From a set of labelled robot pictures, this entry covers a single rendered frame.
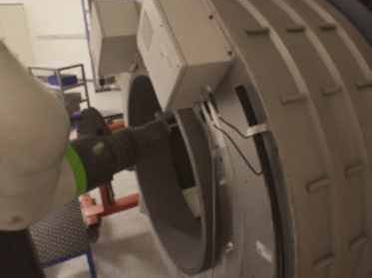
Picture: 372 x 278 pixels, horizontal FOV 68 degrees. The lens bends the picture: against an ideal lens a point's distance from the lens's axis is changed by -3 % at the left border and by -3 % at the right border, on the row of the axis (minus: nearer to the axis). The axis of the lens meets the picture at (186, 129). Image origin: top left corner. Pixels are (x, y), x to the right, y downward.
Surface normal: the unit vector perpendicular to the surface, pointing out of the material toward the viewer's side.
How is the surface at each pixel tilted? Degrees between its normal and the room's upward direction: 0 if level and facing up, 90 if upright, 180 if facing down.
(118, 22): 55
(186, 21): 43
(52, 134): 85
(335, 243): 85
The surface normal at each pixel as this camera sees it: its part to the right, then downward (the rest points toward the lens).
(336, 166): 0.38, -0.07
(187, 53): 0.27, -0.46
